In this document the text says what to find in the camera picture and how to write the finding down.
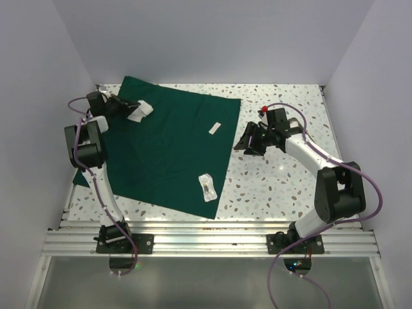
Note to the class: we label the small white paper packet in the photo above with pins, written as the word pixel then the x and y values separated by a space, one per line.
pixel 214 128

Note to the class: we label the clear plastic blister pack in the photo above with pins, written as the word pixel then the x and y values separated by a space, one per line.
pixel 207 185

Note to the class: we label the aluminium mounting rail frame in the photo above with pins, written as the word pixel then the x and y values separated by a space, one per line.
pixel 220 263

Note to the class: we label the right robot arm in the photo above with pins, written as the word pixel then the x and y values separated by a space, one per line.
pixel 339 190

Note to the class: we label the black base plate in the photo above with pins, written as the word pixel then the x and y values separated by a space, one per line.
pixel 143 242
pixel 294 243

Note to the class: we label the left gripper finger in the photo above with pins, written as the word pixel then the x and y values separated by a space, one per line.
pixel 131 114
pixel 125 102

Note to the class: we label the metal instrument tray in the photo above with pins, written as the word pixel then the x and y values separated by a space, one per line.
pixel 295 125

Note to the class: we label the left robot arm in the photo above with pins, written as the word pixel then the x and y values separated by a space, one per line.
pixel 87 153

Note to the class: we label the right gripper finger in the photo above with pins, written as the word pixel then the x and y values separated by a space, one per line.
pixel 244 141
pixel 255 149

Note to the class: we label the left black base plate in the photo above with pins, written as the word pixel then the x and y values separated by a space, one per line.
pixel 143 242

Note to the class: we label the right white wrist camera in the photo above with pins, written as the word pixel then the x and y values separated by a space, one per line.
pixel 263 115

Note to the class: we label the green surgical cloth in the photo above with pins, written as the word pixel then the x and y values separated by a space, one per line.
pixel 159 160

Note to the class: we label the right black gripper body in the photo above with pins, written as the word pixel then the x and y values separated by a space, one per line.
pixel 264 136

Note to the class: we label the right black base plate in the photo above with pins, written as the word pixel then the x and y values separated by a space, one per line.
pixel 294 243

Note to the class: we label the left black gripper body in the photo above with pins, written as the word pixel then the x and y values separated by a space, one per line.
pixel 114 108

